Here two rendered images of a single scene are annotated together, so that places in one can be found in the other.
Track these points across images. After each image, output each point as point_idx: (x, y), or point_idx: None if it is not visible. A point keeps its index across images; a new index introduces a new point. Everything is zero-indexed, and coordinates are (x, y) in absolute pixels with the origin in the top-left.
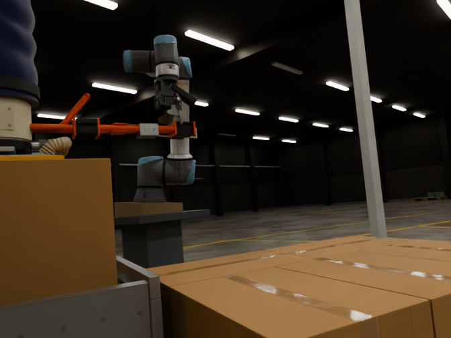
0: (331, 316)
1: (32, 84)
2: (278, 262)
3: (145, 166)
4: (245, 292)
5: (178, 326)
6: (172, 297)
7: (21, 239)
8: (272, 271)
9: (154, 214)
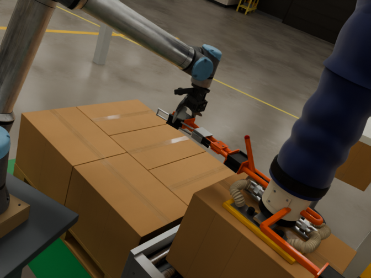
0: (226, 171)
1: None
2: (135, 167)
3: (8, 154)
4: (202, 185)
5: None
6: None
7: None
8: (162, 172)
9: (58, 203)
